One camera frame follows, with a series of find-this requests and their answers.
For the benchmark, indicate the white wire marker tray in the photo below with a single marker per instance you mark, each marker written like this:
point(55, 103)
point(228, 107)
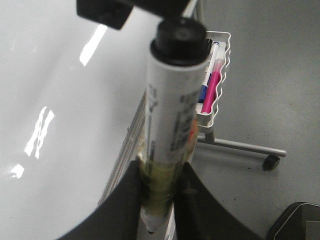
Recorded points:
point(203, 118)

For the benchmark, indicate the blue white marker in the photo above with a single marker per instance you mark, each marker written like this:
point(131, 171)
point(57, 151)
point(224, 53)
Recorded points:
point(214, 48)

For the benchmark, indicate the pink marker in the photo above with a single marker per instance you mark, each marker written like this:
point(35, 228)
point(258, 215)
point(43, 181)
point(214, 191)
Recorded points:
point(213, 82)

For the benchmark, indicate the white whiteboard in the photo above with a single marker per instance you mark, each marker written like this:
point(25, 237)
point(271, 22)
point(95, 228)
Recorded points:
point(69, 89)

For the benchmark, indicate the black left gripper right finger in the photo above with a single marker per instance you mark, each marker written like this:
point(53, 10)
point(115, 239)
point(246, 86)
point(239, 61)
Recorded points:
point(199, 216)

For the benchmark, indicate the dark grey box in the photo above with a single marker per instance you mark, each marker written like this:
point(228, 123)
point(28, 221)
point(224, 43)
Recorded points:
point(299, 221)

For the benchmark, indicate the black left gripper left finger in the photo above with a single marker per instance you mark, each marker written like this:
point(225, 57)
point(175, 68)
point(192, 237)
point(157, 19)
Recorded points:
point(117, 218)

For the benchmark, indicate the white black whiteboard marker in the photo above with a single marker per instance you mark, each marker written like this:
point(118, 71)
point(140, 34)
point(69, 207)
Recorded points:
point(175, 69)

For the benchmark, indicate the black caster wheel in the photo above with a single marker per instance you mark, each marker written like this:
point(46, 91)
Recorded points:
point(270, 163)

